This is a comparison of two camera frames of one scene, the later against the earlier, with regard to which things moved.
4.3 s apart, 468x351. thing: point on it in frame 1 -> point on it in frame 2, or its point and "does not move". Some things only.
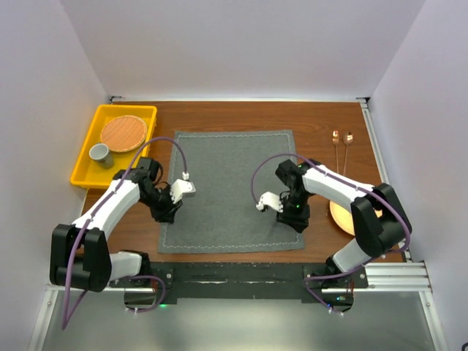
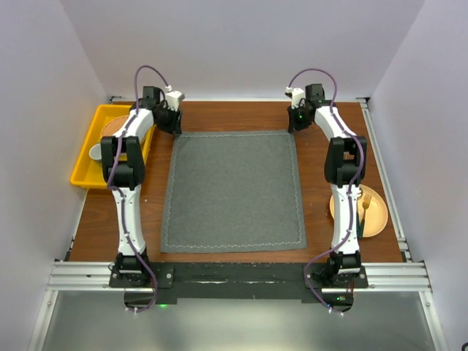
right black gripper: (299, 221) -> (294, 126)
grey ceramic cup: (100, 151) does not move
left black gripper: (167, 214) -> (174, 127)
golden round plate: (343, 217) -> (376, 214)
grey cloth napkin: (229, 170) does not move
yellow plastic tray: (90, 173) does not move
